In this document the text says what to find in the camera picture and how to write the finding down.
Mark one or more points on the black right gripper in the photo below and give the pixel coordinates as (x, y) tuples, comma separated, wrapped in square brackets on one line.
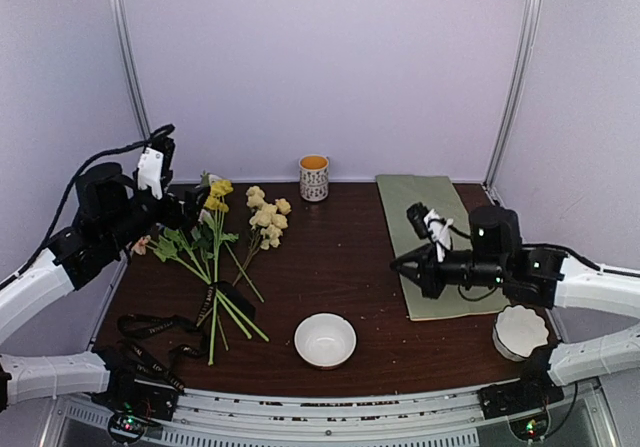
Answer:
[(426, 277)]

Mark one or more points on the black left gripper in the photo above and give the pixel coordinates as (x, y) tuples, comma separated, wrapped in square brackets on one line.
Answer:
[(190, 212)]

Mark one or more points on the pink fake flower stem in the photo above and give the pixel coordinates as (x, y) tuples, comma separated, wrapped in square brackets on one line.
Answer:
[(196, 252)]

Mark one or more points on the yellow fake flower stem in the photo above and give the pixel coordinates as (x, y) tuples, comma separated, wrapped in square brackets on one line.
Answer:
[(213, 218)]

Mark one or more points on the green wrapping paper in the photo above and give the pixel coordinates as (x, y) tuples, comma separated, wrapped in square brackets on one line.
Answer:
[(442, 209)]

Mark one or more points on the white round bowl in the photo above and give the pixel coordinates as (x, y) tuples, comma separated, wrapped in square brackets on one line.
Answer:
[(325, 341)]

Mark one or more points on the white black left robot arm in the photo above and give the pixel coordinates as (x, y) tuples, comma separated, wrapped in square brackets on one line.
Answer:
[(122, 194)]

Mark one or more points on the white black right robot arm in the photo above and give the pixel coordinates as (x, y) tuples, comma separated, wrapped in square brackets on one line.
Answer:
[(538, 274)]

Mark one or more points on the cream fake flower bunch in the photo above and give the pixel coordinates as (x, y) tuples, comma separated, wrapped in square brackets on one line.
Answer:
[(267, 222)]

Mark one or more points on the black printed ribbon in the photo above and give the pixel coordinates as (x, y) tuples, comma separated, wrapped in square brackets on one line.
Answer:
[(135, 328)]

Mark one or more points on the white scalloped bowl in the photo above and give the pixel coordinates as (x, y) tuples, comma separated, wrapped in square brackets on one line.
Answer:
[(517, 332)]

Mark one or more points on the patterned cup yellow inside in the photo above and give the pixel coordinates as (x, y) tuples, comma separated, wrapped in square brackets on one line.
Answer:
[(314, 178)]

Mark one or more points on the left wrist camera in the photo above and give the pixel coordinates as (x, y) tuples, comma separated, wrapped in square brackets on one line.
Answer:
[(153, 173)]

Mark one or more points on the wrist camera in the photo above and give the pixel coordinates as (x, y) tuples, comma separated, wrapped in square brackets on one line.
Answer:
[(429, 225), (153, 173)]

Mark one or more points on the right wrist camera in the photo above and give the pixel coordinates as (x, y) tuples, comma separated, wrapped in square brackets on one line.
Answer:
[(429, 225)]

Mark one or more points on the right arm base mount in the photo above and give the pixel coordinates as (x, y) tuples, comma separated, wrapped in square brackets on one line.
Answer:
[(525, 404)]

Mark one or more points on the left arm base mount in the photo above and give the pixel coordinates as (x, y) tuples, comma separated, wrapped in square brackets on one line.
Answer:
[(141, 392)]

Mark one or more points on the aluminium front rail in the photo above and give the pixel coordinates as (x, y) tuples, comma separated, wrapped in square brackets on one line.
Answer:
[(446, 418)]

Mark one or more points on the left aluminium frame post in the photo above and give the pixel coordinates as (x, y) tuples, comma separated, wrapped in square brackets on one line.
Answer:
[(131, 75)]

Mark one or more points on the aluminium frame post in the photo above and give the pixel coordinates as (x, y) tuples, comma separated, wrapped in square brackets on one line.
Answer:
[(527, 37), (131, 75)]

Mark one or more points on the right aluminium frame post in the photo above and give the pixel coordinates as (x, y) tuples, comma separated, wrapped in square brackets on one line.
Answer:
[(527, 37)]

